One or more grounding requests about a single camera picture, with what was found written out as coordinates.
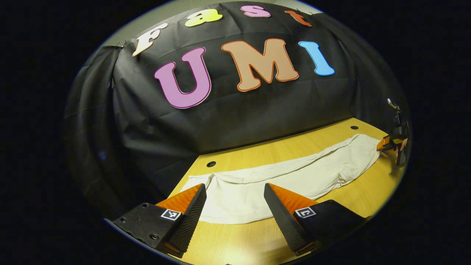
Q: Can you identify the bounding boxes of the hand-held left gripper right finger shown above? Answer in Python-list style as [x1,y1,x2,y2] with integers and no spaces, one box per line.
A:
[263,183,369,258]

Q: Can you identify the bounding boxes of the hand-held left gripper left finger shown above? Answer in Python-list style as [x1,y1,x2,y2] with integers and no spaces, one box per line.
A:
[111,183,207,259]

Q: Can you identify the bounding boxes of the white jeans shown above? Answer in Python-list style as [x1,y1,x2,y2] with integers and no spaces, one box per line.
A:
[180,134,383,225]

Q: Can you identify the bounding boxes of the black backdrop cloth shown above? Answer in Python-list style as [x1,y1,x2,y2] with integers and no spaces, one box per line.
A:
[63,2,411,221]

